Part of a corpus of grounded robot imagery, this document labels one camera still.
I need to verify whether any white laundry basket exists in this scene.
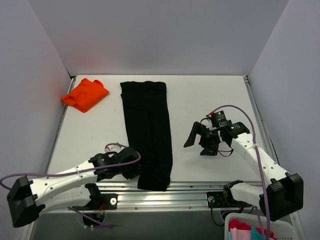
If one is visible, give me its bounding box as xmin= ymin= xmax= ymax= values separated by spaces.
xmin=224 ymin=213 xmax=298 ymax=240

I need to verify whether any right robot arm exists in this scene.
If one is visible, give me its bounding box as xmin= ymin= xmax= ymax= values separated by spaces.
xmin=184 ymin=111 xmax=304 ymax=222

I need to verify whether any teal garment in basket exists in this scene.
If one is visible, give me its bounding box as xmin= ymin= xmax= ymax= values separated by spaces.
xmin=250 ymin=227 xmax=266 ymax=240

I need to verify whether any orange folded t shirt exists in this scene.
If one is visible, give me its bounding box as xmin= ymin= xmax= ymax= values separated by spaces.
xmin=60 ymin=78 xmax=110 ymax=113

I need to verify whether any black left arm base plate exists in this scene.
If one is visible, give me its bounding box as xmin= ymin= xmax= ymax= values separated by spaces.
xmin=94 ymin=193 xmax=118 ymax=211

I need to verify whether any black t shirt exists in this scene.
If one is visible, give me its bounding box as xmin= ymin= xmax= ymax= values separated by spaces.
xmin=120 ymin=81 xmax=173 ymax=192

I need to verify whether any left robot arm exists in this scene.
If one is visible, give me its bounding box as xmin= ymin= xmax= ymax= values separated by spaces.
xmin=6 ymin=147 xmax=141 ymax=228

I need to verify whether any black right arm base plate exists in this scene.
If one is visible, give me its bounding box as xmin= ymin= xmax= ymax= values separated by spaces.
xmin=206 ymin=191 xmax=249 ymax=209

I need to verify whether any orange garment in basket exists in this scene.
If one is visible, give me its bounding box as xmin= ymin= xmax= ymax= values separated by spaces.
xmin=264 ymin=229 xmax=274 ymax=238

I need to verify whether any aluminium frame rail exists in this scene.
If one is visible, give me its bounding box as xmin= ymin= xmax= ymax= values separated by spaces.
xmin=27 ymin=181 xmax=300 ymax=215

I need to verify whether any purple cable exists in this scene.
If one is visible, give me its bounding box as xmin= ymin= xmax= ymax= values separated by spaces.
xmin=207 ymin=104 xmax=272 ymax=240
xmin=0 ymin=142 xmax=142 ymax=229

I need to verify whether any pink garment in basket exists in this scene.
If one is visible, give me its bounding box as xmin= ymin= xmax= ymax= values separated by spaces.
xmin=228 ymin=219 xmax=251 ymax=240

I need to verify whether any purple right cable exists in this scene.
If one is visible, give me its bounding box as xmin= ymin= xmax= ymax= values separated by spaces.
xmin=207 ymin=104 xmax=272 ymax=240

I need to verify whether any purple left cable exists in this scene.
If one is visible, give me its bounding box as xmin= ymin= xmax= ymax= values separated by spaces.
xmin=0 ymin=142 xmax=142 ymax=229

